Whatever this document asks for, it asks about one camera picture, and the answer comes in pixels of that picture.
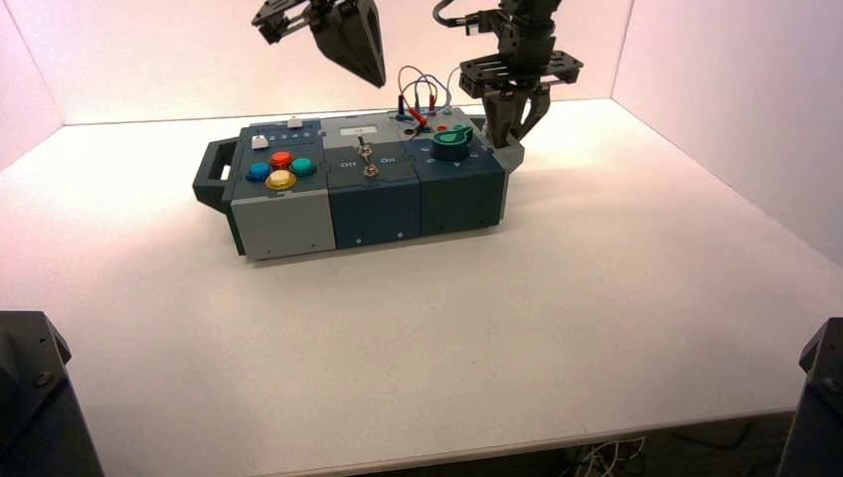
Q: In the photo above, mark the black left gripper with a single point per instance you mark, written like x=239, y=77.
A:
x=290, y=16

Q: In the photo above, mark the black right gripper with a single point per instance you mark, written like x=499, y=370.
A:
x=527, y=66

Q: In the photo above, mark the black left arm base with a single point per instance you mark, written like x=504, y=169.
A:
x=36, y=408

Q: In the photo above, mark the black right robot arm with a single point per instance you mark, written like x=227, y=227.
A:
x=527, y=8

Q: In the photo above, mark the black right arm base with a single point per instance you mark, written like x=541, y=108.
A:
x=820, y=408

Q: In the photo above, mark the green rotary knob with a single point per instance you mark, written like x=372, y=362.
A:
x=452, y=145

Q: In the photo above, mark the small white slider key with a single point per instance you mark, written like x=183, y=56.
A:
x=295, y=122
x=260, y=141

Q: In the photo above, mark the green round push button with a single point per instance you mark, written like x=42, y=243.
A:
x=303, y=166

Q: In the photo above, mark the red round push button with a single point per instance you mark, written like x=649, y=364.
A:
x=281, y=159

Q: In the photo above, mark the yellow round push button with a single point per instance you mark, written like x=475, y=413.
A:
x=280, y=180

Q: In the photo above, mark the blue round push button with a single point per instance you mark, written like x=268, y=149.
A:
x=258, y=172

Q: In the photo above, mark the grey and teal control box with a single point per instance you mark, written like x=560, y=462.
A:
x=375, y=210

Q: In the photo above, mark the metal toggle switch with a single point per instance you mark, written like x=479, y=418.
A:
x=361, y=146
x=371, y=167

